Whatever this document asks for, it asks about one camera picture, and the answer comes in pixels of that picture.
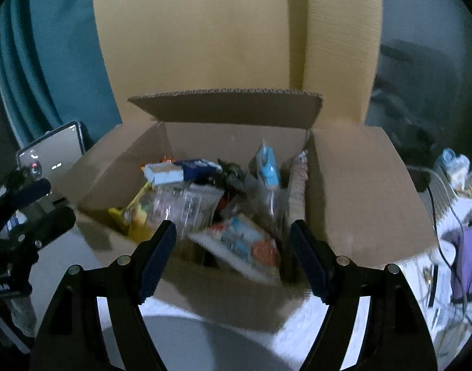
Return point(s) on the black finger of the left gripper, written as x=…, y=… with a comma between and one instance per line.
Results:
x=37, y=234
x=10, y=201

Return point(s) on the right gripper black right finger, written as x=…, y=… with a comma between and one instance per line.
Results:
x=396, y=335

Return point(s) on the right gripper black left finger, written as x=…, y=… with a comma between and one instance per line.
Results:
x=70, y=335

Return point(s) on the clear bag blue snack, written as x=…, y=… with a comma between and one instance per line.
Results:
x=265, y=189

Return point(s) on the clear bag yellow snacks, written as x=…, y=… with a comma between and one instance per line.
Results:
x=189, y=206

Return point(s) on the smartphone with lit screen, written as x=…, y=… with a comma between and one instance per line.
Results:
x=52, y=155

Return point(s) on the purple cloth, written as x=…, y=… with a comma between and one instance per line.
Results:
x=462, y=283

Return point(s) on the yellow snack packet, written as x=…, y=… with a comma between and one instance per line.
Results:
x=133, y=219

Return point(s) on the teal curtain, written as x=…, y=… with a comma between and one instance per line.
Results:
x=52, y=69

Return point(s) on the brown cardboard box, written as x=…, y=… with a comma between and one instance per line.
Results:
x=359, y=198

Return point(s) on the blue white small box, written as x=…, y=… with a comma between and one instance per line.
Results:
x=162, y=173

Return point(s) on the orange chip snack bag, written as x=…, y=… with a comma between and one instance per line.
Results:
x=168, y=159

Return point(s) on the white blue snack bag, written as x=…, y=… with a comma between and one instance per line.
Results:
x=244, y=246

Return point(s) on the dark blue snack box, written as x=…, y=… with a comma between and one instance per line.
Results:
x=194, y=169

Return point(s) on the crumpled bag on shelf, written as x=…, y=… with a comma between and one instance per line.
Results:
x=455, y=168

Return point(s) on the clear tall biscuit pack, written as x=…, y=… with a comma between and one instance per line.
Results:
x=296, y=190

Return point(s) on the black wrapped snack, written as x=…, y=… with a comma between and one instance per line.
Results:
x=233, y=176

